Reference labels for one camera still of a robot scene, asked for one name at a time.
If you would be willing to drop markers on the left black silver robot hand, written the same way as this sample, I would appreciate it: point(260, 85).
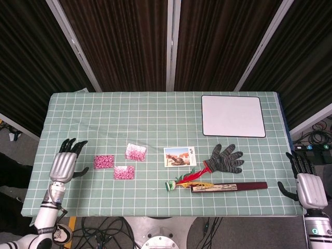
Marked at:
point(63, 168)

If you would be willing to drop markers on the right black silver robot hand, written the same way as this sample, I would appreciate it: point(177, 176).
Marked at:
point(312, 192)

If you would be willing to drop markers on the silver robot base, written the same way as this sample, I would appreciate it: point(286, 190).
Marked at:
point(158, 238)

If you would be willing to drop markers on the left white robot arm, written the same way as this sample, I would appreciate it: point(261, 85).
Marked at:
point(48, 215)

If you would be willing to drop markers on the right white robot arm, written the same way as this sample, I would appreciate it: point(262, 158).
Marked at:
point(317, 230)

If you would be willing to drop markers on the black box with lit buttons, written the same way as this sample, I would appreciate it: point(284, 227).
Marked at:
point(316, 147)

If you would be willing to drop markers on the person in black clothes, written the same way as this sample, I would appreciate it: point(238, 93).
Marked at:
point(13, 168)

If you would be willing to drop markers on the white paper scrap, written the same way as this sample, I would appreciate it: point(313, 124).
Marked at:
point(13, 136)

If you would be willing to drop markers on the white black sneaker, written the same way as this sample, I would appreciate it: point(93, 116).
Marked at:
point(63, 234)

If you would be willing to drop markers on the folded fan with maroon guards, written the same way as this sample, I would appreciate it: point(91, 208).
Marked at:
point(233, 187)

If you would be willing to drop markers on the green white checked tablecloth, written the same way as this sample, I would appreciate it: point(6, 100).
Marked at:
point(129, 124)

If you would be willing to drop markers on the grey striped knit glove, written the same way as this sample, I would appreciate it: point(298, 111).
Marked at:
point(224, 162)

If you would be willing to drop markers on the white mat with black edge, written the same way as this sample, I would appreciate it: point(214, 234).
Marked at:
point(233, 116)

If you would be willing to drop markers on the dark ribbed partition panel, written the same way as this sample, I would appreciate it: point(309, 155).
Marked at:
point(28, 64)
point(119, 44)
point(220, 44)
point(306, 59)

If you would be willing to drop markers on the photo postcard with white border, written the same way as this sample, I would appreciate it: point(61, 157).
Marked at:
point(179, 157)

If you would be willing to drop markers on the red yellow feather shuttlecock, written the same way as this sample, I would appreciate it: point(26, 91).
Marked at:
point(190, 177)

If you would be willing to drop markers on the white partition rail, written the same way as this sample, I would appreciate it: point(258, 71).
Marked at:
point(311, 119)
point(18, 124)

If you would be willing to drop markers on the white partition post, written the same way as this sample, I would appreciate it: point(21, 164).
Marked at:
point(264, 44)
point(173, 44)
point(75, 49)

